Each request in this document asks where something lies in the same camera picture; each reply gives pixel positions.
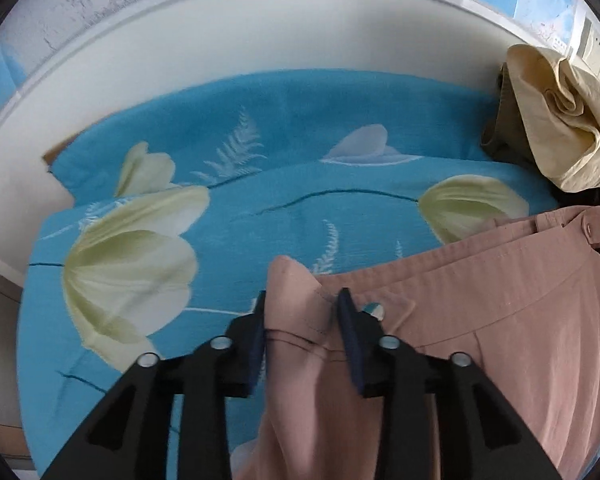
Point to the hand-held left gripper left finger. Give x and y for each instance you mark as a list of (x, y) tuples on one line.
[(254, 345)]

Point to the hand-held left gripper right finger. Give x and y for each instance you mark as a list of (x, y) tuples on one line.
[(351, 337)]

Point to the pink pants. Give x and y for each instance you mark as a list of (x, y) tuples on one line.
[(480, 310)]

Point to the blue floral bed sheet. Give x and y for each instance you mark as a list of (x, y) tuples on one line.
[(260, 210)]

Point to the olive green garment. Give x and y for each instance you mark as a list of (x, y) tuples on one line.
[(502, 125)]

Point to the beige garment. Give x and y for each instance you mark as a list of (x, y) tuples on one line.
[(555, 110)]

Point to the wooden bed frame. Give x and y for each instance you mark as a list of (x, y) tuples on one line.
[(57, 152)]

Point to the wall map poster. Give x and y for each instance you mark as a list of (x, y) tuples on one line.
[(80, 15)]

